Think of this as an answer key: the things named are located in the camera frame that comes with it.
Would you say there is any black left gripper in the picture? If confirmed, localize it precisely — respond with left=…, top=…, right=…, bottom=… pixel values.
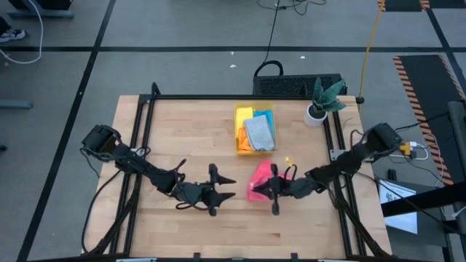
left=178, top=163, right=237, bottom=218

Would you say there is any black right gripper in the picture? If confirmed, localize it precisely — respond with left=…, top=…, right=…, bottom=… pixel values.
left=252, top=163, right=317, bottom=216

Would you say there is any pink microfiber towel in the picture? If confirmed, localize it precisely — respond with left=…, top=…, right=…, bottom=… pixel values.
left=247, top=157, right=293, bottom=203

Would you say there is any yellow translucent plastic bin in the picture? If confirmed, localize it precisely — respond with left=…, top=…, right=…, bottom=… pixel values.
left=234, top=102, right=279, bottom=156

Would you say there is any orange microfiber towel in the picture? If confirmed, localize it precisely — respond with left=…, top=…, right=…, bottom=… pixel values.
left=237, top=127, right=254, bottom=153

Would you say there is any grey microfiber towel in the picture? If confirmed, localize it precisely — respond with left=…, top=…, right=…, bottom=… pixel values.
left=242, top=114, right=276, bottom=152

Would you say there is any blue microfiber towel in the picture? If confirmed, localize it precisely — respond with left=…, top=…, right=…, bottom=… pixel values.
left=253, top=109, right=276, bottom=136

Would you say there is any yellow microfiber towel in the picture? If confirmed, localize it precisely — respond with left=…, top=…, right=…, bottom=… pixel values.
left=235, top=106, right=255, bottom=139

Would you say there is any white plant pot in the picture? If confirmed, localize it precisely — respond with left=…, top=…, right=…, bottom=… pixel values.
left=302, top=103, right=329, bottom=128

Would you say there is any green snake plant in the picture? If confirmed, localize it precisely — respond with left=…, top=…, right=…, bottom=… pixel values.
left=312, top=76, right=349, bottom=114

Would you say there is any white paper sheet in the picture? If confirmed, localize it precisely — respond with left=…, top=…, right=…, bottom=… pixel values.
left=378, top=178, right=419, bottom=235

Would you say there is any black metal beam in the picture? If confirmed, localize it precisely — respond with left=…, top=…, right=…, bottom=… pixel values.
left=379, top=179, right=466, bottom=219

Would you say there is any black hazard-striped floor mat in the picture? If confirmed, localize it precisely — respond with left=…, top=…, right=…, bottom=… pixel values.
left=376, top=0, right=466, bottom=13
left=392, top=54, right=466, bottom=187

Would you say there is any grey floor foot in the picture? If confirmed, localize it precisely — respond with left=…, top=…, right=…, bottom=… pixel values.
left=0, top=98, right=35, bottom=111

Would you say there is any dark desk base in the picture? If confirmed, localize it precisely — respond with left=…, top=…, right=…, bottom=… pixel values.
left=7, top=0, right=76, bottom=20

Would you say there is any person's foot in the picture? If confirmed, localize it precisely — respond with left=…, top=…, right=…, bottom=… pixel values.
left=0, top=16, right=28, bottom=44

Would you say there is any black floor cable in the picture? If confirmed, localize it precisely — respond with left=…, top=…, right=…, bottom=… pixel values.
left=253, top=0, right=328, bottom=79

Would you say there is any yellow hanging cable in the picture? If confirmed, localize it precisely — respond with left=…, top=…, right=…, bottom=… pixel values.
left=358, top=0, right=387, bottom=106

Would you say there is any white floor cable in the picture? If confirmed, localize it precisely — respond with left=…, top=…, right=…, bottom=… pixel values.
left=0, top=0, right=44, bottom=66

